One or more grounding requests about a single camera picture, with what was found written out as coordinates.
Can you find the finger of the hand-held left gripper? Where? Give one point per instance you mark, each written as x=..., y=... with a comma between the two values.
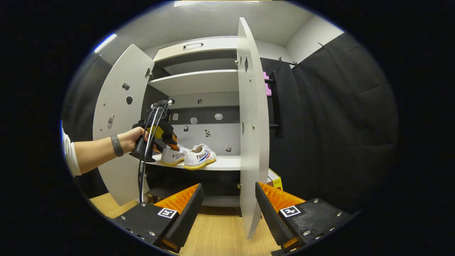
x=173, y=140

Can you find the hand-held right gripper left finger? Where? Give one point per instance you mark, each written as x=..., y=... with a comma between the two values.
x=185, y=215

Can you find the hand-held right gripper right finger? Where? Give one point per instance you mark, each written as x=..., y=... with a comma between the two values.
x=272, y=217

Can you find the white canvas shoe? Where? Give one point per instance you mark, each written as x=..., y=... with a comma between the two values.
x=172, y=157
x=199, y=158

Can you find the white shoe cabinet door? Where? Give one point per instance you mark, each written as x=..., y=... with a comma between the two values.
x=254, y=160
x=113, y=170

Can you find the white shoe cabinet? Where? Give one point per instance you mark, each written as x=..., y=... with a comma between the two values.
x=213, y=138

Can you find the dark grey wristband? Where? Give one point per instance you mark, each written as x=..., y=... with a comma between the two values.
x=116, y=145

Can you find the yellow book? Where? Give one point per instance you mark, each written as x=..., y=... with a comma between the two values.
x=275, y=179

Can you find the white shirt sleeve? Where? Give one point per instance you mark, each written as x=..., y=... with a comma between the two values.
x=69, y=153

